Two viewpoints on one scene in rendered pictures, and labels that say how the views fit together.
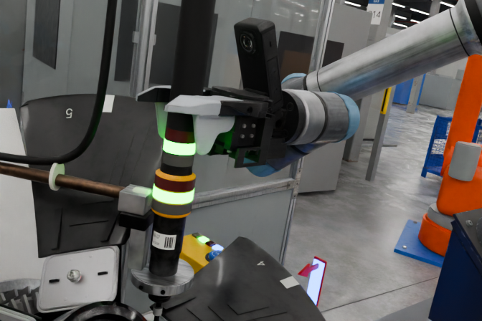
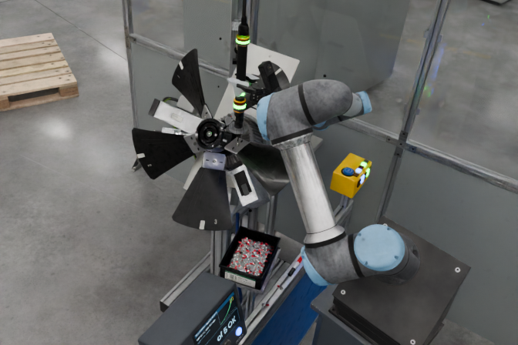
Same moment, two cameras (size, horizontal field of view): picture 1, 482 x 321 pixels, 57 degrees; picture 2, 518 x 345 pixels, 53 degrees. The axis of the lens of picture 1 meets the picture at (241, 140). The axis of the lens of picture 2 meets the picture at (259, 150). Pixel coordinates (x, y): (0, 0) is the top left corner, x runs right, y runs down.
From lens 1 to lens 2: 1.71 m
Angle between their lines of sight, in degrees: 74
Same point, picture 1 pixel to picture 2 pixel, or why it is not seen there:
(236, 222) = (504, 208)
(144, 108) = (281, 78)
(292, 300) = (280, 174)
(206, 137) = (237, 92)
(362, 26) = not seen: outside the picture
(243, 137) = (253, 98)
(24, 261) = not seen: hidden behind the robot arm
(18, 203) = not seen: hidden behind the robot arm
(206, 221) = (469, 186)
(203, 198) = (466, 167)
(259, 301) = (269, 163)
